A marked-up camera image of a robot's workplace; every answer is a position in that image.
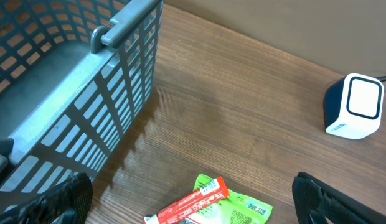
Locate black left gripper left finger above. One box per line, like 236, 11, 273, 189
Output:
0, 173, 93, 224

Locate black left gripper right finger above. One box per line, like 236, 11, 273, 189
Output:
292, 172, 386, 224

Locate green snack bag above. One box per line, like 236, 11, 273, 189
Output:
181, 190, 273, 224

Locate red candy bar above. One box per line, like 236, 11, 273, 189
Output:
143, 176, 230, 224

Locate white barcode scanner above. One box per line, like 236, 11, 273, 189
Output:
323, 73, 384, 140

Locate grey plastic mesh basket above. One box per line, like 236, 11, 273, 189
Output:
0, 0, 163, 214

